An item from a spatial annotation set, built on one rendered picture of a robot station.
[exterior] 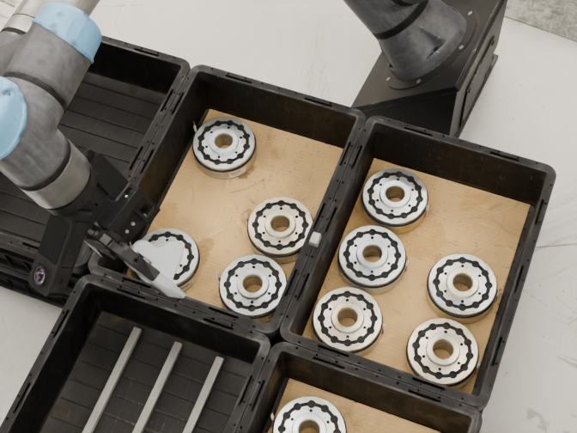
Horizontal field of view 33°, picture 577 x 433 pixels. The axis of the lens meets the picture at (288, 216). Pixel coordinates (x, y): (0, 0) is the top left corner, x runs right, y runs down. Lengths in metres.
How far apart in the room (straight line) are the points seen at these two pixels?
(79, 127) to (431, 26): 0.61
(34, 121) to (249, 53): 0.92
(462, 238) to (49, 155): 0.73
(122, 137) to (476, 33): 0.61
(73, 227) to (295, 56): 0.87
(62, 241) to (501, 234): 0.72
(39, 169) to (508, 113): 1.02
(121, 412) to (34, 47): 0.60
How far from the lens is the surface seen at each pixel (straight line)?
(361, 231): 1.52
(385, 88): 1.73
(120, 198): 1.17
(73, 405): 1.50
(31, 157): 1.06
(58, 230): 1.17
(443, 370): 1.44
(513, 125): 1.84
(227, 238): 1.56
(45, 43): 1.09
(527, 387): 1.62
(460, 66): 1.63
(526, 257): 1.45
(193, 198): 1.60
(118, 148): 1.68
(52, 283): 1.17
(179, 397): 1.47
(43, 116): 1.06
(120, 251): 1.17
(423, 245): 1.55
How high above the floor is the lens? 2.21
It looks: 61 degrees down
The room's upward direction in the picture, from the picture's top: 5 degrees counter-clockwise
